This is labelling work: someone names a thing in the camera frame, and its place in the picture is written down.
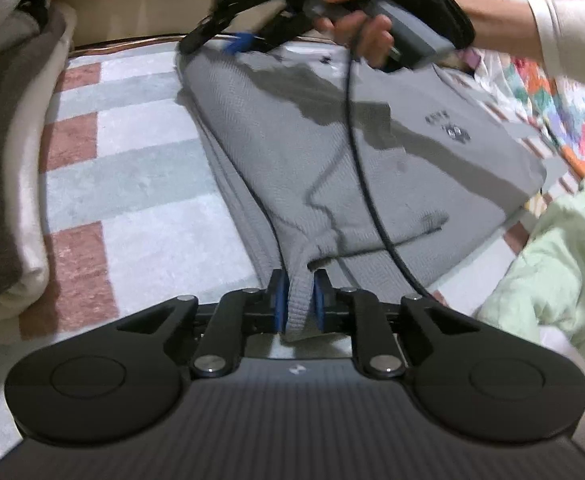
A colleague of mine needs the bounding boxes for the person right hand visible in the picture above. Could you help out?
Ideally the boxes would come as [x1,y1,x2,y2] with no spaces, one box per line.
[314,0,393,68]

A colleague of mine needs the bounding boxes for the cream folded ribbed garment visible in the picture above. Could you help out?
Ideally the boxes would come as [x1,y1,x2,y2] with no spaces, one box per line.
[0,0,79,354]

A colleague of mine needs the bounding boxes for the light green blanket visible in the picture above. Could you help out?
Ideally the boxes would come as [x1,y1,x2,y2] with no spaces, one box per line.
[476,182,585,358]

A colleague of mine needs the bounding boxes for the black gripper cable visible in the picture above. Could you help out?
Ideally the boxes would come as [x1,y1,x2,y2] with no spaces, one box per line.
[345,44,585,394]

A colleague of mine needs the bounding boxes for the grey knit sweater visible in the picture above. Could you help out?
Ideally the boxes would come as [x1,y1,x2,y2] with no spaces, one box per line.
[176,46,547,340]

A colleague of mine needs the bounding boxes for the beige bed base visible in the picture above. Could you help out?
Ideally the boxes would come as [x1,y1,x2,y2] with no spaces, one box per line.
[51,0,294,53]

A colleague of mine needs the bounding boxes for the checkered happy dog rug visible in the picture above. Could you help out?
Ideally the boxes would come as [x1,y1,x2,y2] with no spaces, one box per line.
[0,34,585,461]

